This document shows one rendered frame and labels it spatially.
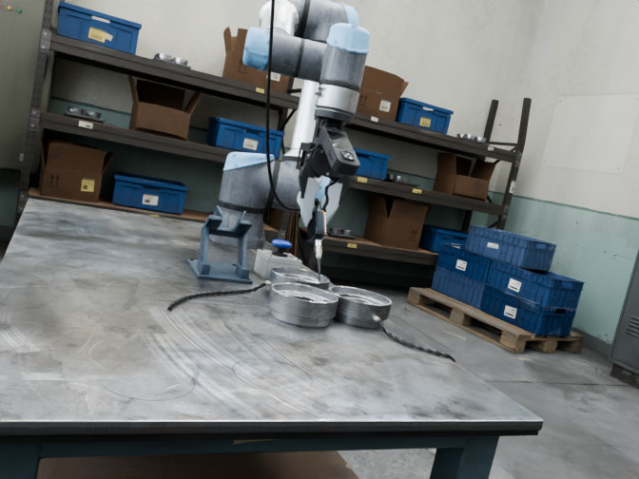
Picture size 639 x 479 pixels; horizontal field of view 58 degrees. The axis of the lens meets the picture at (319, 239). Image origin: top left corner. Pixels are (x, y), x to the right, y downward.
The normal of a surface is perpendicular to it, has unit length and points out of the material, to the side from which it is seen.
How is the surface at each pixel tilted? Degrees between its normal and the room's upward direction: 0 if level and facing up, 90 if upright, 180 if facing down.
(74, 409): 0
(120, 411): 0
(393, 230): 91
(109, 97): 90
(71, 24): 90
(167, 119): 82
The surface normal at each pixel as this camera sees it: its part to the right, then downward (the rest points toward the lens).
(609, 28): -0.90, -0.14
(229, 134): 0.39, 0.20
